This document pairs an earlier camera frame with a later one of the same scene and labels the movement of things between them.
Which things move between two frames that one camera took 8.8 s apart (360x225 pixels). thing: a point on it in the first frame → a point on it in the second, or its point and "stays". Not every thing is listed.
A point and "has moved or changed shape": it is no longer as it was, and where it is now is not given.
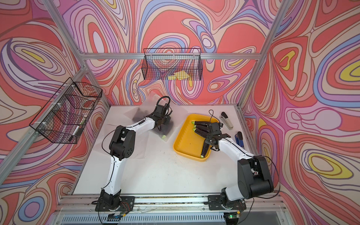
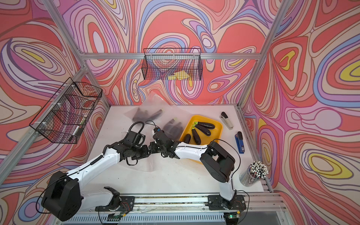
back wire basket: x=172 y=63 stays
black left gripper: x=168 y=118 → x=146 y=153
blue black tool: x=239 y=139 stays
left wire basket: x=63 y=118 stays
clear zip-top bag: x=165 y=132 has moved or changed shape
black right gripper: x=208 y=138 → x=152 y=147
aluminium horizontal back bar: x=170 y=56 stays
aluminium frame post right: x=280 y=14 stays
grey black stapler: x=225 y=120 stays
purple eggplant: x=202 y=131 → x=196 y=137
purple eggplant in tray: x=200 y=123 stays
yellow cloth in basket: x=179 y=75 stays
